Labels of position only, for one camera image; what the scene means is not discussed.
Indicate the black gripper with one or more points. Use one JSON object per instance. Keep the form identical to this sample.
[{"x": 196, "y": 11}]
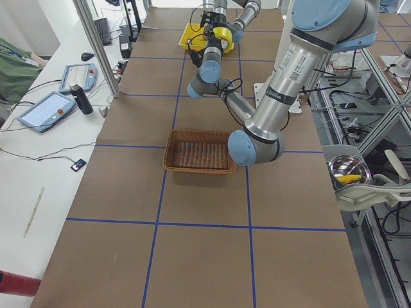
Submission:
[
  {"x": 209, "y": 32},
  {"x": 219, "y": 19}
]

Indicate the yellow tape roll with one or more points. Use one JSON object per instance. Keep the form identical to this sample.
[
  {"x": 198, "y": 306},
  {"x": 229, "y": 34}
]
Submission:
[{"x": 225, "y": 35}]

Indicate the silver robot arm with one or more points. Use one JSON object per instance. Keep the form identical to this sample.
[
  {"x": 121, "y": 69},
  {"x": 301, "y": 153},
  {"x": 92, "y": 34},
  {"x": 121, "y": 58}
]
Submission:
[
  {"x": 251, "y": 9},
  {"x": 318, "y": 27}
]

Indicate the yellow plastic basket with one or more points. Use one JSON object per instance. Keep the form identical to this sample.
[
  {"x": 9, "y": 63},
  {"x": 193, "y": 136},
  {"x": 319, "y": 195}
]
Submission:
[{"x": 192, "y": 30}]

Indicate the brown wicker basket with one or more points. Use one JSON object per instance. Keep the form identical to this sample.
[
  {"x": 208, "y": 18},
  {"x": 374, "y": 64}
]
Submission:
[{"x": 198, "y": 151}]

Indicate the black keyboard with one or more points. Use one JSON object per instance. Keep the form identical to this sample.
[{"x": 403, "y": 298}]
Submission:
[{"x": 102, "y": 28}]

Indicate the black computer mouse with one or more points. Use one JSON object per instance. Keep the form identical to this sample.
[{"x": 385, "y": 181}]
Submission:
[{"x": 86, "y": 56}]

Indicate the upper teach pendant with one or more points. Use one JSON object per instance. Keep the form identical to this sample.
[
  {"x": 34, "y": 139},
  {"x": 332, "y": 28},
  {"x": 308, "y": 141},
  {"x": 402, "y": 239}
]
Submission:
[{"x": 83, "y": 74}]

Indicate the teach pendant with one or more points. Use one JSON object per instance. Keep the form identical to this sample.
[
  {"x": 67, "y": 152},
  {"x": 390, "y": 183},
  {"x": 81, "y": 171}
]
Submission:
[
  {"x": 83, "y": 74},
  {"x": 47, "y": 112}
]

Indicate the black water bottle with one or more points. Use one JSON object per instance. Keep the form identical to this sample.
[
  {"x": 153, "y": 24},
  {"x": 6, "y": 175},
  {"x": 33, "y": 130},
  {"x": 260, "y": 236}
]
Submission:
[{"x": 81, "y": 99}]

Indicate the lower teach pendant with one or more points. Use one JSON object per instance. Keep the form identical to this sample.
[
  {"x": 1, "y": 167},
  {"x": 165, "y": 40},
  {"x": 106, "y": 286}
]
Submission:
[{"x": 47, "y": 112}]

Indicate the steel bowl with corn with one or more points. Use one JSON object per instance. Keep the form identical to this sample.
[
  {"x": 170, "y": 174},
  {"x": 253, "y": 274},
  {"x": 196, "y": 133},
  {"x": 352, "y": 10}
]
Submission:
[{"x": 346, "y": 170}]

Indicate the small black device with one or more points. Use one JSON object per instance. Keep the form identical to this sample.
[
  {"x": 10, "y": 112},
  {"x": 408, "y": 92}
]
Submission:
[{"x": 78, "y": 165}]

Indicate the red bottle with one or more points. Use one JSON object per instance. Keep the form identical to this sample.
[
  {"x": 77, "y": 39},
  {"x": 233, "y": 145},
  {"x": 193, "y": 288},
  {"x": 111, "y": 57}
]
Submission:
[{"x": 15, "y": 284}]

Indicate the aluminium frame post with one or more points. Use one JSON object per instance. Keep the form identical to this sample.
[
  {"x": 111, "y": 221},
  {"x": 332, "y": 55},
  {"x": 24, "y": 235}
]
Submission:
[{"x": 85, "y": 16}]

